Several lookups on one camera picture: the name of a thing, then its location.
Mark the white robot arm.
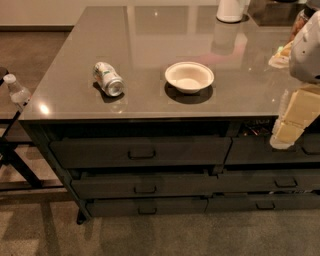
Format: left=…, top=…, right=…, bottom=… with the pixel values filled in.
left=269, top=11, right=320, bottom=150

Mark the dark side table frame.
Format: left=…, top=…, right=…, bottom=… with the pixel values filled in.
left=0, top=67, right=62, bottom=191

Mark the white cylindrical container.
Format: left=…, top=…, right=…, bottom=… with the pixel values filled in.
left=216, top=0, right=246, bottom=23

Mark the silver soda can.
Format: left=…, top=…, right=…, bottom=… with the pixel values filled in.
left=93, top=62, right=124, bottom=97

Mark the white paper bowl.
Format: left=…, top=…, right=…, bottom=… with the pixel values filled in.
left=165, top=62, right=214, bottom=94

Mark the dark drawer cabinet frame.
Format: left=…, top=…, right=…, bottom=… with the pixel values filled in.
left=23, top=118, right=320, bottom=222

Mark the clear plastic water bottle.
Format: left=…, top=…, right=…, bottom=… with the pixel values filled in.
left=3, top=74, right=31, bottom=112

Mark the glass jar of nuts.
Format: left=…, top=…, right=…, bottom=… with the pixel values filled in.
left=289, top=8, right=314, bottom=41

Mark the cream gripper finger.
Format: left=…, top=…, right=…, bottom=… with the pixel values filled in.
left=270, top=84, right=320, bottom=150

